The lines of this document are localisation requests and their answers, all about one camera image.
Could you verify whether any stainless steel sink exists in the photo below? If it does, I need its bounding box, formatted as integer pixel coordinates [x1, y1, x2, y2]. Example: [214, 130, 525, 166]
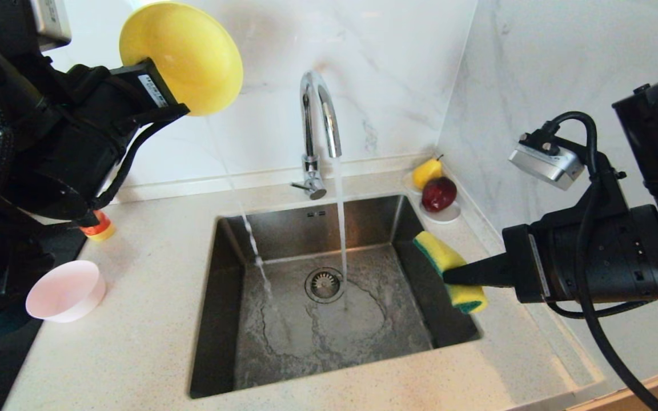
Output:
[189, 195, 482, 398]

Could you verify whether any chrome gooseneck faucet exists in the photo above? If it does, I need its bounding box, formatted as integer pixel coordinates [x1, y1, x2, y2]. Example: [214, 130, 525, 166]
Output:
[290, 70, 343, 201]

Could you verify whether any small white dish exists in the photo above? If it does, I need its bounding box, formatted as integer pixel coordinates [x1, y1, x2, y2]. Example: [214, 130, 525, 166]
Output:
[402, 171, 461, 224]

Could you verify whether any round metal drain strainer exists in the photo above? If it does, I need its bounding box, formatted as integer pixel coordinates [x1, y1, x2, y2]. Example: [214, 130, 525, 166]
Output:
[305, 268, 346, 304]

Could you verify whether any yellow green sponge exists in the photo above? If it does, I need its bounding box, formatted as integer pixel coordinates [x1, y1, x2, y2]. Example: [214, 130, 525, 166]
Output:
[412, 231, 488, 315]

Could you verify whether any yellow pear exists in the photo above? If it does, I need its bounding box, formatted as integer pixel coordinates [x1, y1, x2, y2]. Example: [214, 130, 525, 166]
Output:
[412, 155, 443, 190]

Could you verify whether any dark red apple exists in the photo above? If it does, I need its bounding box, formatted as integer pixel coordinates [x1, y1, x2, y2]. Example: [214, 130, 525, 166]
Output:
[422, 176, 458, 213]

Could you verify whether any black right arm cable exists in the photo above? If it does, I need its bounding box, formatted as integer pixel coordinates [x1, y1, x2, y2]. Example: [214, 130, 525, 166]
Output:
[546, 111, 658, 411]

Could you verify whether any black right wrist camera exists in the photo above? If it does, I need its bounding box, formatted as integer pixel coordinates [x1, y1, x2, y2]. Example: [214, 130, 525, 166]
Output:
[508, 128, 627, 192]

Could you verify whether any yellow plastic bowl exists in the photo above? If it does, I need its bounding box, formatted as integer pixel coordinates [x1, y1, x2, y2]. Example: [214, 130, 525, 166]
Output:
[119, 1, 244, 117]

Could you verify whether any orange dish soap bottle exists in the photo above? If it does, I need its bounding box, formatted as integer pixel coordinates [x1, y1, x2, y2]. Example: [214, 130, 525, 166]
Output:
[79, 210, 116, 242]

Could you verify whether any pink plastic bowl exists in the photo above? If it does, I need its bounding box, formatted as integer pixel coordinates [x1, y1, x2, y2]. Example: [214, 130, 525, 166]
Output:
[25, 260, 107, 324]

